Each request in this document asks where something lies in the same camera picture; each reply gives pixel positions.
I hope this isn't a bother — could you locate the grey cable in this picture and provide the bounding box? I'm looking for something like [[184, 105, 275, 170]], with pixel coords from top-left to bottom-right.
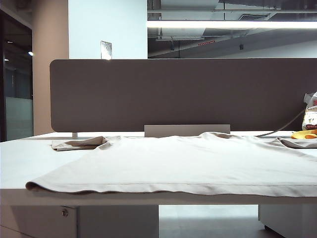
[[256, 108, 306, 138]]

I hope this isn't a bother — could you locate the beige T-shirt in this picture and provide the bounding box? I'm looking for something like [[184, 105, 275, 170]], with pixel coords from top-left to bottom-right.
[[25, 132, 317, 198]]

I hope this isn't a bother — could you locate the ceiling air vent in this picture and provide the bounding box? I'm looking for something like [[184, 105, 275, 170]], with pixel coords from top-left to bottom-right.
[[238, 13, 270, 21]]

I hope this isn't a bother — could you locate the white drawer cabinet with lock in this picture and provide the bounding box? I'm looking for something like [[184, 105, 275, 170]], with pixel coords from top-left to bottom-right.
[[0, 205, 78, 238]]

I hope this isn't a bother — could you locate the printed snack bag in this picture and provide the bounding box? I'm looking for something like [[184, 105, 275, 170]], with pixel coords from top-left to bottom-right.
[[302, 91, 317, 131]]

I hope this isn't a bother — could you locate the white desk support panel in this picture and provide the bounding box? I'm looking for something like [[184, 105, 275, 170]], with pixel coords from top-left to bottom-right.
[[76, 204, 159, 238]]

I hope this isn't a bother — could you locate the yellow orange cloth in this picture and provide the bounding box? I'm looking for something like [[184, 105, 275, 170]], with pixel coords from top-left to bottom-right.
[[290, 129, 317, 140]]

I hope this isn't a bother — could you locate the white plain cabinet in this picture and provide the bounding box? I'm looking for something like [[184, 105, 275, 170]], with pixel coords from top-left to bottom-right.
[[258, 204, 317, 238]]

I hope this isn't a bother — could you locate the dark glass door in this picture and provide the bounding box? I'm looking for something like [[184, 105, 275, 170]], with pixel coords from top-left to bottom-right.
[[0, 9, 34, 142]]

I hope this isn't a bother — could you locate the metal wall plate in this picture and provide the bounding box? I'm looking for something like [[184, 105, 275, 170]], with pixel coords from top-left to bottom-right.
[[100, 40, 112, 60]]

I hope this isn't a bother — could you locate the long ceiling light strip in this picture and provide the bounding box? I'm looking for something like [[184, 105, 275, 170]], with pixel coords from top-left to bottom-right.
[[147, 20, 317, 30]]

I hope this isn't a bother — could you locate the grey fabric desk divider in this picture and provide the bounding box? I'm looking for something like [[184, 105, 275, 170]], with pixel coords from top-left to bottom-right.
[[49, 58, 317, 133]]

